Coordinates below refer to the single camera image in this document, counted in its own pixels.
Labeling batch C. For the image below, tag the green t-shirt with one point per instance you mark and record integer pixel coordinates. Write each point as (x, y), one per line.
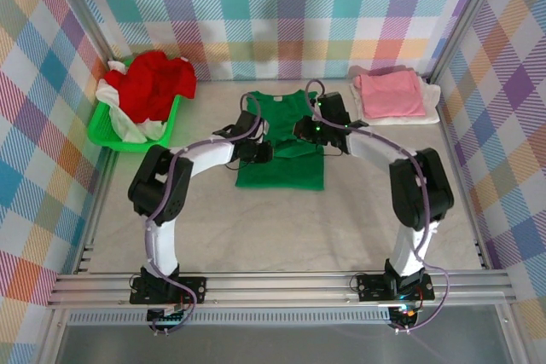
(281, 172)

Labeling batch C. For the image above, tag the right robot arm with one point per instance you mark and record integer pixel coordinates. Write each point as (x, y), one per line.
(375, 146)

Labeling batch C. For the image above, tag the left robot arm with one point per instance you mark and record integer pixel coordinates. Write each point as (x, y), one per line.
(209, 155)

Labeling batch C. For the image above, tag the pale pink cloth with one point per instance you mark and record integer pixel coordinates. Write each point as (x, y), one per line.
(356, 70)

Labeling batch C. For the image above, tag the folded pink t-shirt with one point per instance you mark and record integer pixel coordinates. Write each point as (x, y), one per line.
(392, 95)

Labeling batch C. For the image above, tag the folded white t-shirt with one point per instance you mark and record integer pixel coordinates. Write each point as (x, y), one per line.
(431, 99)

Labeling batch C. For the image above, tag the red t-shirt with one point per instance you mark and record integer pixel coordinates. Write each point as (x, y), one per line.
(145, 82)

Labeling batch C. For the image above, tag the crumpled white t-shirt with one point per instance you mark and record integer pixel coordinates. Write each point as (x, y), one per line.
(123, 125)

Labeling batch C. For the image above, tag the green plastic basket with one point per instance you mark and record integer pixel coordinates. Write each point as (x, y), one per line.
(100, 129)

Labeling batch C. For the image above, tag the left controller board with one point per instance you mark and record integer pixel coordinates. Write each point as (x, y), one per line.
(164, 319)

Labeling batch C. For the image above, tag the controller board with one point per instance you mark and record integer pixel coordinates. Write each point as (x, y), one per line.
(405, 315)
(164, 319)

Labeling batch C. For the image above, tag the grey metal panel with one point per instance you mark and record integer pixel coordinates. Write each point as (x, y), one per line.
(277, 347)

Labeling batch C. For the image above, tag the right controller board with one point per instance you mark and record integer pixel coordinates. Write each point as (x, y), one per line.
(405, 315)

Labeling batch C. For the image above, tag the aluminium mounting rail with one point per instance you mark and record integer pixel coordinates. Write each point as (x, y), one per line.
(277, 287)

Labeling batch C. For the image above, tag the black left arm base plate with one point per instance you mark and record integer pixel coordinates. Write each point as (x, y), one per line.
(196, 287)

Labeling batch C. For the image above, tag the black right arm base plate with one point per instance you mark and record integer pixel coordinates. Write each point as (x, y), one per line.
(371, 287)

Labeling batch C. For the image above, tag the aluminium frame post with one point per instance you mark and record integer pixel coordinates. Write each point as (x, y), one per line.
(465, 14)
(85, 10)

